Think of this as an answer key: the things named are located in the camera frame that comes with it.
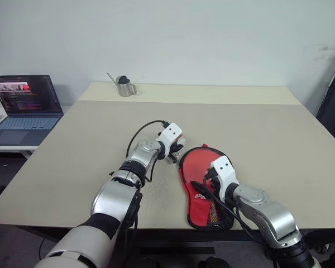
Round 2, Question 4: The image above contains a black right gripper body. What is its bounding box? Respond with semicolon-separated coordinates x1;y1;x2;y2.
204;171;223;197

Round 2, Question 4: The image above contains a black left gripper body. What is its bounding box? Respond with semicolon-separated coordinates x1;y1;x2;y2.
164;139;183;164

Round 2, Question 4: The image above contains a black paddle cover bag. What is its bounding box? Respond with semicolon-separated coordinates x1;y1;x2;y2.
178;143;236;231

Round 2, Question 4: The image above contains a dark rounded shape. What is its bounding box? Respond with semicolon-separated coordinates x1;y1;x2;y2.
198;256;227;268

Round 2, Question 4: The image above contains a black leaning panel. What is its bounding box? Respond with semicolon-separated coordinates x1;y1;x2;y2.
315;52;335;149

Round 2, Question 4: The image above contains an open dark laptop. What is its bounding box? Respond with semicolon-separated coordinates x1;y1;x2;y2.
0;74;65;147

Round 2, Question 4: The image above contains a white side table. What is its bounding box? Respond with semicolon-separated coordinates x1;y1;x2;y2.
0;111;72;160

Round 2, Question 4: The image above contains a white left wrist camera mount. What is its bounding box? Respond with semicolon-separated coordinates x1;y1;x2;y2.
155;122;183;147

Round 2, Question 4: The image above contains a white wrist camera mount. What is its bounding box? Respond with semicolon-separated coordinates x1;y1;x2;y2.
155;122;183;147
210;155;240;197

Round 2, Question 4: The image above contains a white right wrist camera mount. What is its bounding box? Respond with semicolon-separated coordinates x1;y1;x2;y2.
210;155;240;197

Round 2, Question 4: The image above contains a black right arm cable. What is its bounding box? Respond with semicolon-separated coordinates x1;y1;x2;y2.
202;166;269;247

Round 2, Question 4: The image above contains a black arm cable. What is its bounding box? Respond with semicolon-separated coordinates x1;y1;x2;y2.
202;166;269;247
126;119;169;184

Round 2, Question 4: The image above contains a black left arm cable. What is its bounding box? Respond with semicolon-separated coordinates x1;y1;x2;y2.
126;119;169;184

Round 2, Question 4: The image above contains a black table frame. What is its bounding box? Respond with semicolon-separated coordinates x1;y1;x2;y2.
0;222;335;260

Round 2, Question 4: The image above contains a steel cup with handle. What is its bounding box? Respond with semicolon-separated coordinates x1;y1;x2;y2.
116;80;138;97

